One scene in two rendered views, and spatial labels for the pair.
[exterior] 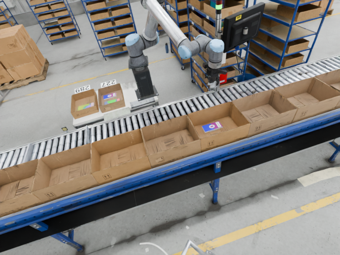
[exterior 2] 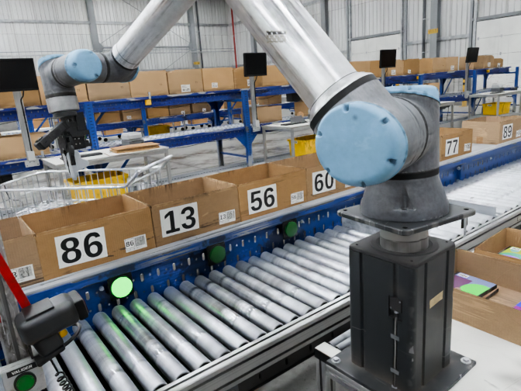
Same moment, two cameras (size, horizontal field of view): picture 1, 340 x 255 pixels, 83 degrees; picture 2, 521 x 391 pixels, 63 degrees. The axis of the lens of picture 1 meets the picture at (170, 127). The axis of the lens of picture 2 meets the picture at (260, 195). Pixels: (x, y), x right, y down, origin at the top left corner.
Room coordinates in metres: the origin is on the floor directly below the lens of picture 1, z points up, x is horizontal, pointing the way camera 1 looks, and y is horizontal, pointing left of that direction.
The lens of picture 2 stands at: (2.71, -0.51, 1.46)
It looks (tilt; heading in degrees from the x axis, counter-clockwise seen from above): 15 degrees down; 152
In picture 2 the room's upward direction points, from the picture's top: 4 degrees counter-clockwise
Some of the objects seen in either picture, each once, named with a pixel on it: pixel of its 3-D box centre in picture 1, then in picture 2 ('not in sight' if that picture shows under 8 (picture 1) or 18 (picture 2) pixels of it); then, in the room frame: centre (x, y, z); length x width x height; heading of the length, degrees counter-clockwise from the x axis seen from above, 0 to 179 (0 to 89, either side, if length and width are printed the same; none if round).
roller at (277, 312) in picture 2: (161, 124); (249, 296); (1.45, 0.08, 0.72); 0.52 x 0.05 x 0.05; 8
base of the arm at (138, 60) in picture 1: (136, 57); (402, 188); (2.04, 0.21, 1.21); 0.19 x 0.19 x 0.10
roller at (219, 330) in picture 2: (179, 119); (201, 316); (1.48, -0.11, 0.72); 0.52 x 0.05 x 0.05; 8
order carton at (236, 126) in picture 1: (216, 126); (88, 233); (1.06, -0.37, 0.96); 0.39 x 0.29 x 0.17; 98
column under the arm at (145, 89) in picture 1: (143, 81); (400, 305); (2.04, 0.21, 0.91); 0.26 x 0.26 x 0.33; 10
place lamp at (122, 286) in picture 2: not in sight; (122, 287); (1.27, -0.31, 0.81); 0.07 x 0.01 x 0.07; 98
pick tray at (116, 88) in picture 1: (111, 97); (493, 292); (2.01, 0.63, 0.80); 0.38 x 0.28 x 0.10; 9
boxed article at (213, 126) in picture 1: (212, 127); not in sight; (1.13, -0.36, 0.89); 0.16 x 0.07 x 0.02; 98
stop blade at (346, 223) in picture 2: (87, 143); (381, 231); (1.34, 0.82, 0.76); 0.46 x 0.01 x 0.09; 8
